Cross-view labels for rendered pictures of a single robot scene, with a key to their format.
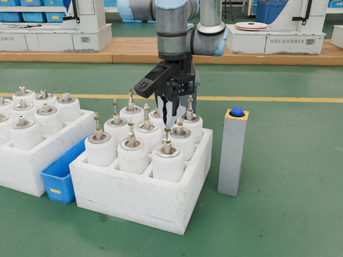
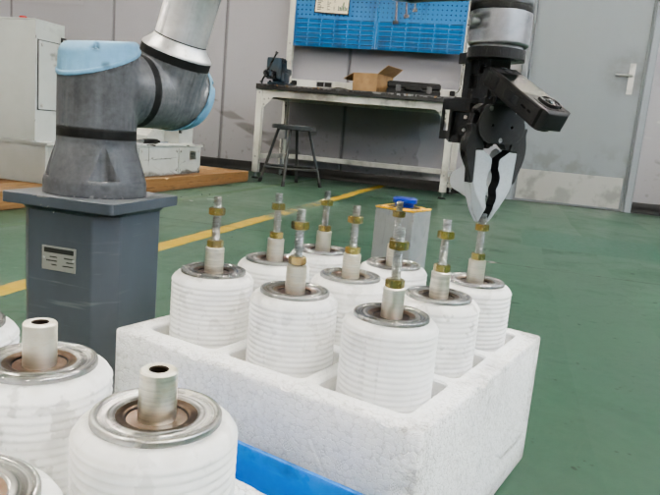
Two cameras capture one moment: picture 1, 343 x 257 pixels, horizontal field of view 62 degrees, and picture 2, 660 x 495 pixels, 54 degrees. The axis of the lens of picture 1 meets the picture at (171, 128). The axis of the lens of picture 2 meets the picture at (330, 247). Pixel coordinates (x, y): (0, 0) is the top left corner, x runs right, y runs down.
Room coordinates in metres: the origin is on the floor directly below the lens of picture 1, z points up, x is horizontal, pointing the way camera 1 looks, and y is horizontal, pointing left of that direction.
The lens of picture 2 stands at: (0.74, 0.85, 0.42)
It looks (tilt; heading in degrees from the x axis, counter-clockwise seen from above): 10 degrees down; 282
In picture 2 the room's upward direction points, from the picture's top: 5 degrees clockwise
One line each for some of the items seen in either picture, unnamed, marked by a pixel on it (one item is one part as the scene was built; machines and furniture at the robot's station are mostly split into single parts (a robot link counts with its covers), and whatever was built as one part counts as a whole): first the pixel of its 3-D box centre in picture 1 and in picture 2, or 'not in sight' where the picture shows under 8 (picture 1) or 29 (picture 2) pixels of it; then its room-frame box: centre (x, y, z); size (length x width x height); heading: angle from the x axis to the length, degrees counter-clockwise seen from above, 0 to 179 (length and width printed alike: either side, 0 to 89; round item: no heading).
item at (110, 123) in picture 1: (117, 122); (295, 292); (0.92, 0.19, 0.25); 0.08 x 0.08 x 0.01
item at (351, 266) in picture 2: (147, 124); (351, 266); (0.88, 0.08, 0.26); 0.02 x 0.02 x 0.03
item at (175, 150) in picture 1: (167, 150); (474, 281); (0.73, 0.01, 0.25); 0.08 x 0.08 x 0.01
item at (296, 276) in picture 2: (117, 119); (296, 280); (0.92, 0.19, 0.26); 0.02 x 0.02 x 0.03
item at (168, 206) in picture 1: (149, 165); (338, 399); (0.88, 0.08, 0.09); 0.39 x 0.39 x 0.18; 71
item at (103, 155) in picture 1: (102, 161); (381, 402); (0.81, 0.23, 0.16); 0.10 x 0.10 x 0.18
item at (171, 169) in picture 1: (168, 175); (466, 348); (0.73, 0.01, 0.16); 0.10 x 0.10 x 0.18
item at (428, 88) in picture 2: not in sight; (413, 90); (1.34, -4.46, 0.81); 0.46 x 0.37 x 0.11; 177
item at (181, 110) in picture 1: (177, 112); (488, 184); (0.73, -0.02, 0.38); 0.06 x 0.03 x 0.09; 129
